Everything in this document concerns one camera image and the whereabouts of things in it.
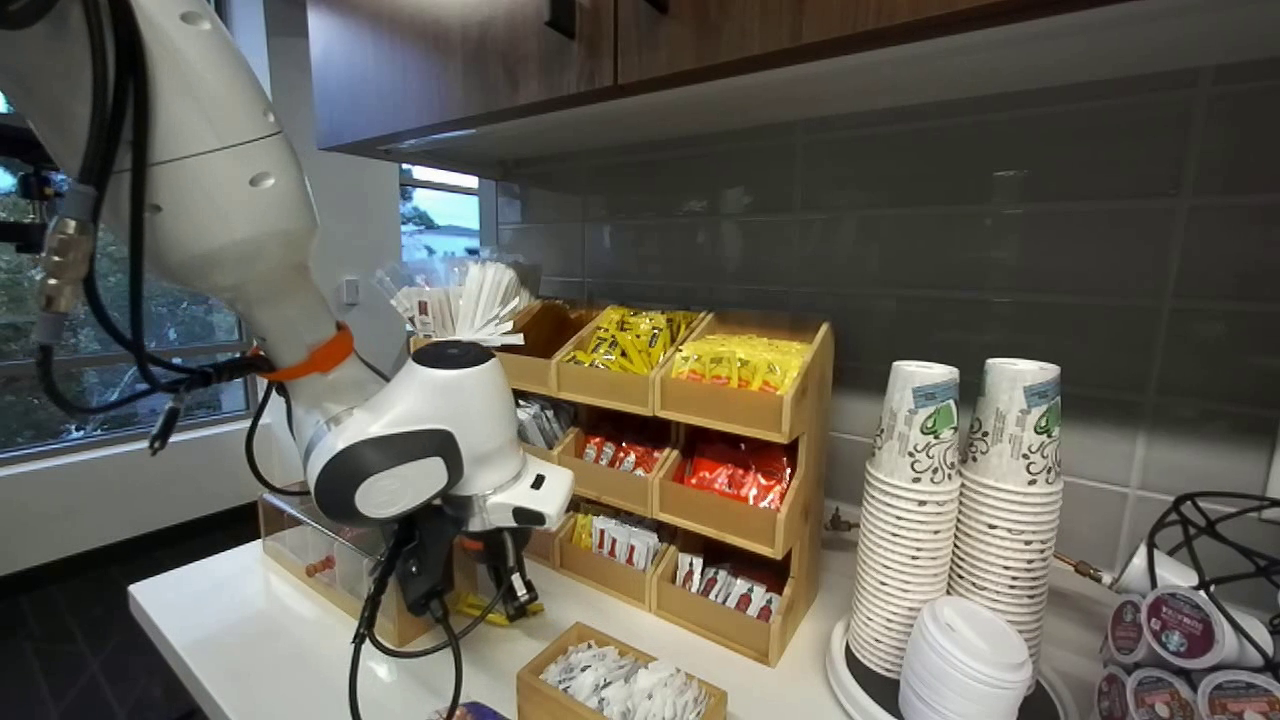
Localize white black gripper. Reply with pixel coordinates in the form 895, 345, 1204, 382
308, 341, 575, 619

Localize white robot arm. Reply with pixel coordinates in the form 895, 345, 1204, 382
0, 0, 571, 613

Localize wooden condiment rack organizer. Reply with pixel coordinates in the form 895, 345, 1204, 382
499, 299, 835, 666

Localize clear plastic container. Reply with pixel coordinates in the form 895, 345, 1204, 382
255, 492, 440, 648

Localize red sachets middle bin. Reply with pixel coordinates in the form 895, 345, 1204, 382
579, 431, 658, 475

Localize wooden tray box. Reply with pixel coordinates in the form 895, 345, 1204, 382
517, 623, 726, 720

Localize white sugar packets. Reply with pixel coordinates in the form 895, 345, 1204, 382
540, 640, 706, 720

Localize yellow sachets middle bin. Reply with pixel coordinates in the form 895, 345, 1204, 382
567, 306, 696, 376

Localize red ketchup sachets right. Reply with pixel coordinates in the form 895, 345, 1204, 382
675, 439, 791, 512

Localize yellow mustard sachets right bin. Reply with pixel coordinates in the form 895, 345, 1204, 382
668, 331, 808, 398

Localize left paper cup stack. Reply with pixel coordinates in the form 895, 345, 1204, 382
844, 361, 959, 678

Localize paper cup stack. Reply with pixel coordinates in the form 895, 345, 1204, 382
952, 356, 1064, 648
844, 361, 959, 678

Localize dark wooden upper cabinet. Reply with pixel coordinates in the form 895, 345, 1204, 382
304, 0, 1110, 157

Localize white cup lids stack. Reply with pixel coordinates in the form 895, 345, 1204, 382
898, 597, 1030, 720

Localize right paper cup stack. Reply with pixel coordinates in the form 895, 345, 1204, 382
952, 356, 1064, 648

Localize coffee pod purple lid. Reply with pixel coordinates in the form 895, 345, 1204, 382
1139, 588, 1218, 667

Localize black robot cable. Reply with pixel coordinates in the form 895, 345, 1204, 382
33, 0, 276, 457

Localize black wire pod basket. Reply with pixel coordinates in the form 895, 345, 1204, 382
1144, 492, 1280, 674

